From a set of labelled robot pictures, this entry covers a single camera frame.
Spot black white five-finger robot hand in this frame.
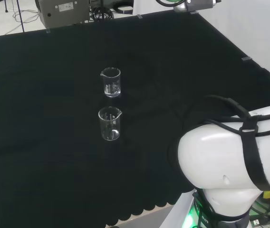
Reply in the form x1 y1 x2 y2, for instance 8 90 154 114
155 0 222 12

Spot clear glass beaker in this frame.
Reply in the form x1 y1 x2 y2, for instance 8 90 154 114
100 67 122 98
98 106 123 141

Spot grey metal equipment case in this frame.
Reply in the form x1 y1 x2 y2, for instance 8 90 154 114
34 0 91 28

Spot black tripod leg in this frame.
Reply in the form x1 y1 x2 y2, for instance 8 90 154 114
15 0 26 33

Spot black bench cloth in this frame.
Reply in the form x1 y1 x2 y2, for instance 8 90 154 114
0 10 270 227

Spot black coiled cable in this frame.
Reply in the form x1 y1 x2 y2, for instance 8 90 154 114
90 6 115 21

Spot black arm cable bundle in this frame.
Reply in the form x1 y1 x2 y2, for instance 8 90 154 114
173 94 270 139

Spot thin black floor cable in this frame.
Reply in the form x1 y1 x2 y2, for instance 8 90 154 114
11 9 41 24

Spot black cables beside base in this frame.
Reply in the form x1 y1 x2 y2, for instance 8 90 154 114
250 199 270 228

